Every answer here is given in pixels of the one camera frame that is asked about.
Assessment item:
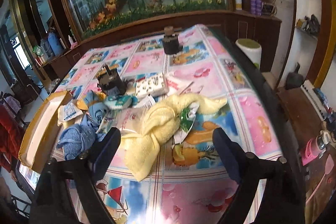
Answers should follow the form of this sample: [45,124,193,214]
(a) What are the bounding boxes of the colourful cartoon tablecloth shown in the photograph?
[58,24,282,223]

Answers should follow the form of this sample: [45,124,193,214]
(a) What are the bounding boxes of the pink cup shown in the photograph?
[300,132,330,166]

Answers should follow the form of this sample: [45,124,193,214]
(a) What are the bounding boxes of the yellow snack bag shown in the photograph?
[74,92,106,111]

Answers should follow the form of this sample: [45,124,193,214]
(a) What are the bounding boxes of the blue thermos jug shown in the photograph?
[48,32,64,56]

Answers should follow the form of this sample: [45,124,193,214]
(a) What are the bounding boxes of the yellow cardboard box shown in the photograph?
[18,90,72,173]

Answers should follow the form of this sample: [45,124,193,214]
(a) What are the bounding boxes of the large black electric motor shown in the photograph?
[97,64,126,97]

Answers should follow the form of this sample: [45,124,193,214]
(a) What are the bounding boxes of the long yellow towel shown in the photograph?
[120,93,227,181]

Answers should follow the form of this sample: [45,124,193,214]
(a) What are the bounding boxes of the purple bottle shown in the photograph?
[250,0,256,15]
[256,0,263,16]

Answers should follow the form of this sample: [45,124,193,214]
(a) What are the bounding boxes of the green white snack packet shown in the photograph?
[173,102,199,144]

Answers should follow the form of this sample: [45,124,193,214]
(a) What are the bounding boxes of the white blue print packet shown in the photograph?
[58,101,83,128]

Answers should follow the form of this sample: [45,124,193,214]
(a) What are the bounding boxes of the dark wooden cabinet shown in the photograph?
[40,10,282,80]

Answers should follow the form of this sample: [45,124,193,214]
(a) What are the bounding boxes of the large blue towel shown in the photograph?
[56,114,106,160]

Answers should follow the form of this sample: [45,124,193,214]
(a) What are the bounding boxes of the person in red jacket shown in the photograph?
[0,105,25,190]

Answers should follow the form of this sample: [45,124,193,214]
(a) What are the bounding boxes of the teal cartoon tissue pack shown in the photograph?
[104,95,132,110]

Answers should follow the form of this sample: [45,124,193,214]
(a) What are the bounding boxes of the white red text bag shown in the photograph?
[96,108,147,134]

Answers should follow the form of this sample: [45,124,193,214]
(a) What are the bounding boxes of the small blue towel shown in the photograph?
[83,90,109,125]

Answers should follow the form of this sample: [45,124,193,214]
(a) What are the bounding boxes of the lemon print tissue pack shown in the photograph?
[135,73,169,99]

